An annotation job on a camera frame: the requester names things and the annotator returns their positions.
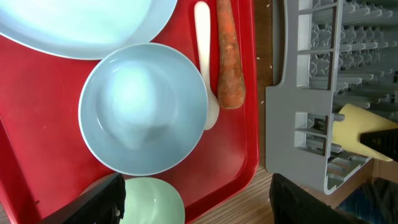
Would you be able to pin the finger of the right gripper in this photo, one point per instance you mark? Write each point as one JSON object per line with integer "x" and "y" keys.
{"x": 384, "y": 141}

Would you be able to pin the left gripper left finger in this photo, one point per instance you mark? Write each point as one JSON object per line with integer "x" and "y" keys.
{"x": 102, "y": 204}

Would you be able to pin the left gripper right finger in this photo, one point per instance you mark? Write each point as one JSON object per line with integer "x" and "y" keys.
{"x": 293, "y": 205}

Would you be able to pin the yellow plastic cup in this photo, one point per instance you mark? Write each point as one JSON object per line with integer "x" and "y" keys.
{"x": 347, "y": 133}

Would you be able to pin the green bowl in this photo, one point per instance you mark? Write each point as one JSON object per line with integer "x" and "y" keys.
{"x": 151, "y": 201}

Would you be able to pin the light blue bowl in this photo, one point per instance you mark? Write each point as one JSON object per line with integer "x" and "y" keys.
{"x": 143, "y": 109}

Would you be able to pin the grey dishwasher rack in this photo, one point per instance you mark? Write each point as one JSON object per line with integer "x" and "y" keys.
{"x": 327, "y": 53}

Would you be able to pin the red serving tray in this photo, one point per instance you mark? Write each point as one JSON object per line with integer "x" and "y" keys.
{"x": 45, "y": 163}

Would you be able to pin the orange carrot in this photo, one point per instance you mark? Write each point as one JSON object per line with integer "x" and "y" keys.
{"x": 231, "y": 86}

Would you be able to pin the large light blue plate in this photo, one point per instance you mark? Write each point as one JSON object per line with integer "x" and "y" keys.
{"x": 83, "y": 29}

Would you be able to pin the white plastic spoon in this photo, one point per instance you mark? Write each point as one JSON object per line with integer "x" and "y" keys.
{"x": 203, "y": 33}

